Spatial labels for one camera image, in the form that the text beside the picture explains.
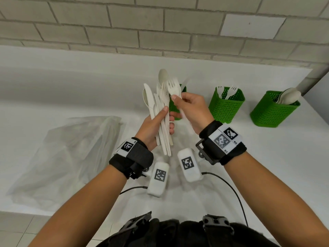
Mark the clear plastic bag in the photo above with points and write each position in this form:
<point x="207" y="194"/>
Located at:
<point x="64" y="156"/>

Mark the person's right forearm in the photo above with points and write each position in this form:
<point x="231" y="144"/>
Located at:
<point x="270" y="198"/>

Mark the black right wrist band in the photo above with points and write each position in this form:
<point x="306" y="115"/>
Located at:
<point x="231" y="155"/>

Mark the person's left hand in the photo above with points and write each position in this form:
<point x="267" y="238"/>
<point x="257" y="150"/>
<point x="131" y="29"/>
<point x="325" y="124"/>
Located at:
<point x="150" y="131"/>

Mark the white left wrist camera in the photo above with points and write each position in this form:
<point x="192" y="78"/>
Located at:
<point x="156" y="187"/>

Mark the person's black clothing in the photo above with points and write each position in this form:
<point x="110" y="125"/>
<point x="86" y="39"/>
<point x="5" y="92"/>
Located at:
<point x="169" y="234"/>

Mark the black wrist band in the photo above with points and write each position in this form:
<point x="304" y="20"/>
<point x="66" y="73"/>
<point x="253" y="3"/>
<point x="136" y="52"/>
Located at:
<point x="231" y="155"/>
<point x="138" y="156"/>

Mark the black left wrist band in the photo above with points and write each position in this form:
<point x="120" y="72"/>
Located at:
<point x="138" y="156"/>

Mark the black harness buckle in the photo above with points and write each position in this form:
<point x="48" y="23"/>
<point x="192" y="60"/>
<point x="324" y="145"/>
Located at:
<point x="136" y="223"/>
<point x="217" y="223"/>

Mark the person's right hand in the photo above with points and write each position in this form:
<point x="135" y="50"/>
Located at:
<point x="195" y="110"/>

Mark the pile of white plastic cutlery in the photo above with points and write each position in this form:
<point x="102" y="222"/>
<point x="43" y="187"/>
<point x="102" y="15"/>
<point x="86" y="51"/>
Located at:
<point x="148" y="97"/>

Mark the white plastic spoon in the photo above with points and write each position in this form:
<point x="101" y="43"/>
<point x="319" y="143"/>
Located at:
<point x="282" y="94"/>
<point x="293" y="96"/>

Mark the white plastic fork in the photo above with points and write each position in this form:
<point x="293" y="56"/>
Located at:
<point x="220" y="90"/>
<point x="232" y="90"/>
<point x="174" y="87"/>

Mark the person's left forearm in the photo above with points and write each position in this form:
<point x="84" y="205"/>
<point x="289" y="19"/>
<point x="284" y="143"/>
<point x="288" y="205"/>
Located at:
<point x="84" y="210"/>

